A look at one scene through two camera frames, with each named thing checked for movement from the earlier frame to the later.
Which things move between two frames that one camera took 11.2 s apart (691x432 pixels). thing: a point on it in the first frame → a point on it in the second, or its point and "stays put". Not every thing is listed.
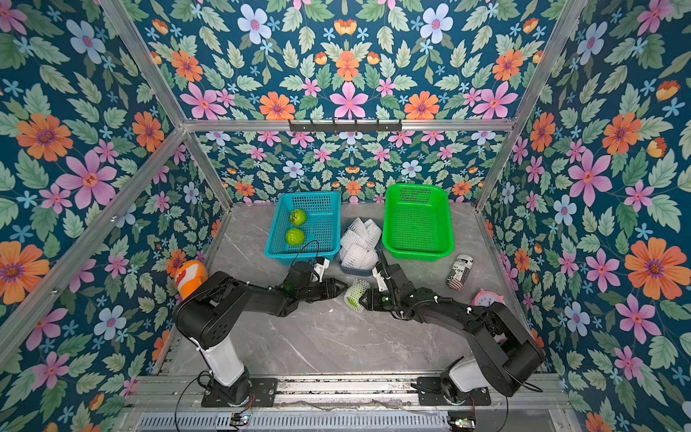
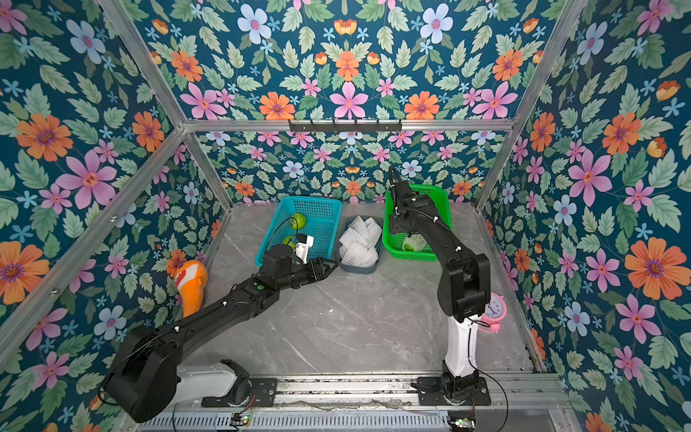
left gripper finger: x=335 y=284 → x=327 y=262
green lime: x=354 y=292 → x=417 y=241
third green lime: x=298 y=217 stays put
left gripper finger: x=334 y=293 → x=327 y=274
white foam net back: x=366 y=234 stays put
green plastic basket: x=417 y=221 stays put
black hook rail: x=345 y=127 stays put
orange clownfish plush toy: x=189 y=274 stays put
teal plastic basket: x=307 y=226 stays put
